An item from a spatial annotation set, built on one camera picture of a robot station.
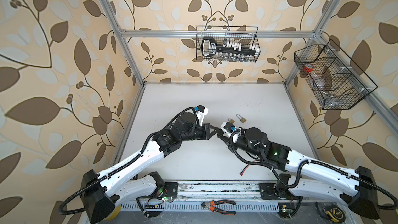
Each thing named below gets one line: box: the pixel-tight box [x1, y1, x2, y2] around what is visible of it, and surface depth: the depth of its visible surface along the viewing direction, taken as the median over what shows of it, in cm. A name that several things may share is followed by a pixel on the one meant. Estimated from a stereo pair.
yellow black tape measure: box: [315, 201, 347, 223], surface depth 68 cm
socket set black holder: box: [201, 36, 261, 60], surface depth 86 cm
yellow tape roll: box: [105, 204, 122, 221], surface depth 70 cm
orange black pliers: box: [201, 199, 237, 216], surface depth 71 cm
